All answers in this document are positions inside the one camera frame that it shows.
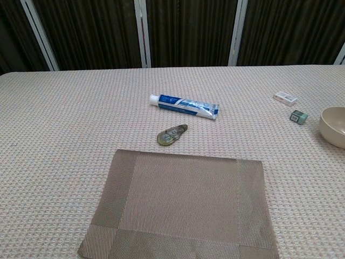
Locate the brown woven placemat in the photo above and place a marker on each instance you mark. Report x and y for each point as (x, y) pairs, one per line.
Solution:
(178, 205)

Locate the light brown bowl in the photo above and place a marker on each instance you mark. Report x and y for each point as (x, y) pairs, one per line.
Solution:
(334, 129)

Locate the blue white toothpaste tube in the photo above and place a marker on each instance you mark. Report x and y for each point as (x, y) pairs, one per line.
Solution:
(186, 105)

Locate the dark brown curtain panel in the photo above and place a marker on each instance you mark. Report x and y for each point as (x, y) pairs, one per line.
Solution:
(13, 35)
(291, 29)
(191, 32)
(91, 32)

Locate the small white eraser box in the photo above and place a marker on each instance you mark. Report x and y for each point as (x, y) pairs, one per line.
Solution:
(285, 98)

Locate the beige woven tablecloth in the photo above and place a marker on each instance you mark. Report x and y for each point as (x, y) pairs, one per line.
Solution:
(54, 108)

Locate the small green cube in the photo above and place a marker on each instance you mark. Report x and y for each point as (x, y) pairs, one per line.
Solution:
(299, 117)

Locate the grey metal frame post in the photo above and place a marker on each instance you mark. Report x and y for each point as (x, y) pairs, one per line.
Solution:
(40, 37)
(340, 55)
(143, 35)
(237, 35)

